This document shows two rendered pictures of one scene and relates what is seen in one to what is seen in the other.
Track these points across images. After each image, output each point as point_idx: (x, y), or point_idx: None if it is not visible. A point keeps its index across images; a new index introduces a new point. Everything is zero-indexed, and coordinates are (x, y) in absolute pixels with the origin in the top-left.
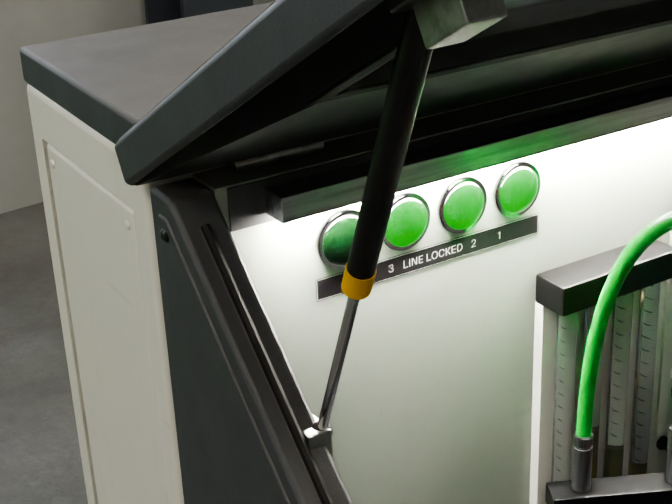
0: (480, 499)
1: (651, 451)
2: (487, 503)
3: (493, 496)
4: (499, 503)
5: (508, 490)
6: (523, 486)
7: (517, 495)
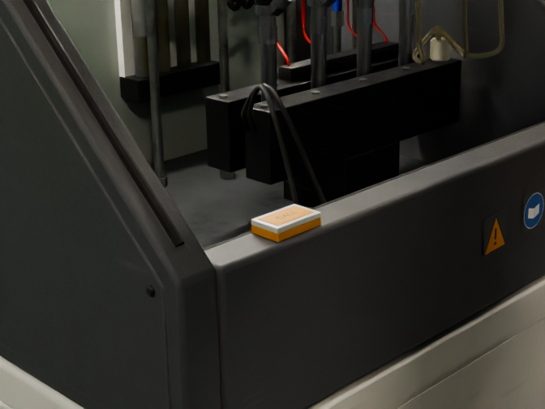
0: (72, 0)
1: (214, 4)
2: (79, 6)
3: (83, 2)
4: (89, 10)
5: (96, 0)
6: (109, 0)
7: (104, 7)
